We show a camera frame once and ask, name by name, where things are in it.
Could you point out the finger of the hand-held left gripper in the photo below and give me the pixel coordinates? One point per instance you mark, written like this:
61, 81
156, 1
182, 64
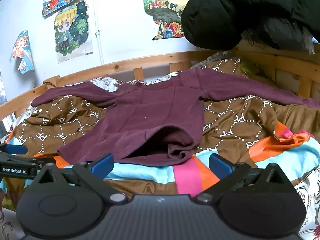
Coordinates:
35, 161
15, 149

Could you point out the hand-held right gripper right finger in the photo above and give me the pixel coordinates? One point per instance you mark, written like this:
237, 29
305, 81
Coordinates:
220, 166

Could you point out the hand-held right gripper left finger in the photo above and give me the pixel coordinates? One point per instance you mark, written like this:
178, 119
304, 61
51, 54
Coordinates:
103, 166

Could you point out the maroon long-sleeve shirt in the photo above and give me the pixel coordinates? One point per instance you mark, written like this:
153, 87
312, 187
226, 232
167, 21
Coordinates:
150, 115

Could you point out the brown printed blanket colourful stripes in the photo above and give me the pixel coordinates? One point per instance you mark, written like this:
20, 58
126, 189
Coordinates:
232, 120

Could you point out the white floral bedsheet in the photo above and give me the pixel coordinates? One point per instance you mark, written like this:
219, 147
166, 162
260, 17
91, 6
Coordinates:
107, 83

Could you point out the yellow-green cloth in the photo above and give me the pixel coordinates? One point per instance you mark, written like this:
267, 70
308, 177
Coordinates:
250, 66

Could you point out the wooden bed headboard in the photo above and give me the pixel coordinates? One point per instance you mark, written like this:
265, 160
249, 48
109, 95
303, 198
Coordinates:
150, 61

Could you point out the black padded jacket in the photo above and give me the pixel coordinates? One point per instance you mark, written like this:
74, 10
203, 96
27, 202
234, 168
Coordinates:
225, 12

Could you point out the small curled wall poster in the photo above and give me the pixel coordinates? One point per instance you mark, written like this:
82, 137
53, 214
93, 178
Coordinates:
22, 52

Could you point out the blond character wall poster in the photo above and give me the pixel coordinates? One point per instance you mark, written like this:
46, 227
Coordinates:
72, 30

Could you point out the white wall pipe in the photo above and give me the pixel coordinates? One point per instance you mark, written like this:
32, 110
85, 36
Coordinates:
98, 25

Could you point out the landscape wall poster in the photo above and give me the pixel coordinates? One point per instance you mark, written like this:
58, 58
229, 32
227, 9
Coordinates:
165, 10

